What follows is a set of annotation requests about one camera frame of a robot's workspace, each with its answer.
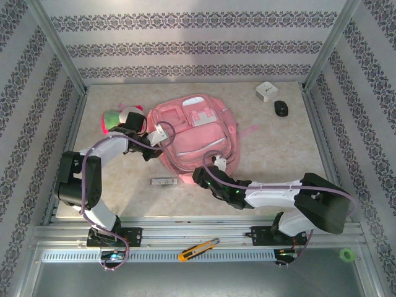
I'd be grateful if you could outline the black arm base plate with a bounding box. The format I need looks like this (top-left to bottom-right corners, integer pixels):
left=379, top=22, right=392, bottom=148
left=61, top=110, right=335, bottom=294
left=86, top=227, right=143, bottom=248
left=244, top=225, right=308, bottom=248

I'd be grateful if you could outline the slotted grey cable duct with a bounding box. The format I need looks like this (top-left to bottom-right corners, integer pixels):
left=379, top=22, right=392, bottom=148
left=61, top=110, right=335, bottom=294
left=41, top=249, right=276, bottom=264

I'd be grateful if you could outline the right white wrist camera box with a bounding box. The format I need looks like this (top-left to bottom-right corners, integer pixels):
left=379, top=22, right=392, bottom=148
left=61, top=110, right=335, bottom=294
left=211, top=155, right=229, bottom=171

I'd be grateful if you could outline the white square alarm clock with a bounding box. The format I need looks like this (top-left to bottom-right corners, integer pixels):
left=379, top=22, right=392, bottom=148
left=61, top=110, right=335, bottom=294
left=255, top=81, right=278, bottom=103

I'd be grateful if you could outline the yellow black utility knife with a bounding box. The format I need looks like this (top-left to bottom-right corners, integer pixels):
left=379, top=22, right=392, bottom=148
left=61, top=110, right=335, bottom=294
left=178, top=238, right=220, bottom=263

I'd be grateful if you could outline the white green pink plush toy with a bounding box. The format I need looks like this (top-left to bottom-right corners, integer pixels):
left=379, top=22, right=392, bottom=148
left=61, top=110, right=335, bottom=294
left=101, top=105, right=145, bottom=134

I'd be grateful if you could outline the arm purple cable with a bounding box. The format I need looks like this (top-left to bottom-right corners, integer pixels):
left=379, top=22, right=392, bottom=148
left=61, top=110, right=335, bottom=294
left=202, top=150, right=359, bottom=270
left=79, top=121, right=177, bottom=273

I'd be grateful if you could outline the aluminium corner post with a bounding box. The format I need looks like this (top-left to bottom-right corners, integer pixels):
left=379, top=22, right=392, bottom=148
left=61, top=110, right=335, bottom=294
left=26, top=0, right=89, bottom=93
left=303, top=0, right=361, bottom=90

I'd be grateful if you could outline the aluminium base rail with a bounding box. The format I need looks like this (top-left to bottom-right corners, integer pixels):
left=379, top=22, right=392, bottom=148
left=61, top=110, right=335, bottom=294
left=30, top=216, right=366, bottom=248

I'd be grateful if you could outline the green tape roll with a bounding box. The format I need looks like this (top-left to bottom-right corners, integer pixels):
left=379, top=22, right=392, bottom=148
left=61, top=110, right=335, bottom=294
left=339, top=248, right=356, bottom=263

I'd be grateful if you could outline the black computer mouse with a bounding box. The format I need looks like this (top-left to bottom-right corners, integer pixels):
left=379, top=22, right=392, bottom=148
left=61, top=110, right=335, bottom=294
left=273, top=100, right=290, bottom=118

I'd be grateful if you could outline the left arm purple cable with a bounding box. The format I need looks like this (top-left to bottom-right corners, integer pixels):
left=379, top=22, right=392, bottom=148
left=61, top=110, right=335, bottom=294
left=79, top=121, right=177, bottom=273

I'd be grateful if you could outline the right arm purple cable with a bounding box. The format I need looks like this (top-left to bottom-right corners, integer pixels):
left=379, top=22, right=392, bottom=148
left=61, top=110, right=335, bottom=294
left=202, top=150, right=359, bottom=270

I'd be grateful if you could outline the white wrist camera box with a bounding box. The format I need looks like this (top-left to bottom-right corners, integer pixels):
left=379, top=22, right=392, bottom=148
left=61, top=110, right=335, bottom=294
left=211, top=155, right=229, bottom=171
left=146, top=123, right=170, bottom=147

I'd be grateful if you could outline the pink school backpack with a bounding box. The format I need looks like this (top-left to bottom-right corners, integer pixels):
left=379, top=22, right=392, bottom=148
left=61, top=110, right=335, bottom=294
left=145, top=93, right=259, bottom=186

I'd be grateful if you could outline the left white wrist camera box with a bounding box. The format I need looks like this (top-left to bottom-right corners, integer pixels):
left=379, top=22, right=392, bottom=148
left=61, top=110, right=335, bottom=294
left=146, top=123, right=170, bottom=147

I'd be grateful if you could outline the aluminium side rail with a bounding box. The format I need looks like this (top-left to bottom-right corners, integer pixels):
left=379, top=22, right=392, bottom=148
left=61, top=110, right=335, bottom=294
left=301, top=88, right=353, bottom=222
left=43, top=88, right=89, bottom=225

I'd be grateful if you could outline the silver rectangular bar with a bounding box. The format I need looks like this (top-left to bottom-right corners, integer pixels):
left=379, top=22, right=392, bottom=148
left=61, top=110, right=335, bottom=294
left=149, top=176, right=179, bottom=188

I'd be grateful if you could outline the small circuit board green light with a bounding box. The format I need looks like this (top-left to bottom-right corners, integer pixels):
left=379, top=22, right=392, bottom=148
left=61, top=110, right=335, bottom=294
left=275, top=249, right=298, bottom=260
left=100, top=251, right=126, bottom=261

